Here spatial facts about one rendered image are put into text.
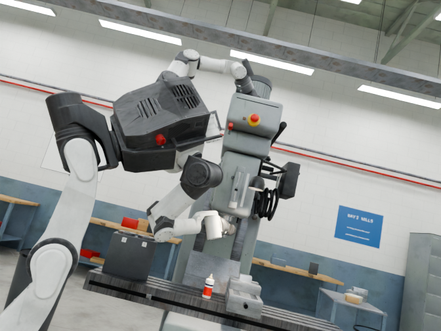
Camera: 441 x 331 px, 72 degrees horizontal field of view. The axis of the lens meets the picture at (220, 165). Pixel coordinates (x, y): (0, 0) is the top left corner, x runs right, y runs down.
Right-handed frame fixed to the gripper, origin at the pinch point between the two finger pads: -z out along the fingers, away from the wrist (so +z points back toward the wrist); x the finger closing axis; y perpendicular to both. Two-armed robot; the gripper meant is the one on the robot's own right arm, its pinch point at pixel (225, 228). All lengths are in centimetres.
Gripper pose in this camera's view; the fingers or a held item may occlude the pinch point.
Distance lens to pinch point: 158.7
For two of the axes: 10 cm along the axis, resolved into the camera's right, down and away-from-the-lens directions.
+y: -2.4, 9.5, -2.1
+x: -9.3, -1.7, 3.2
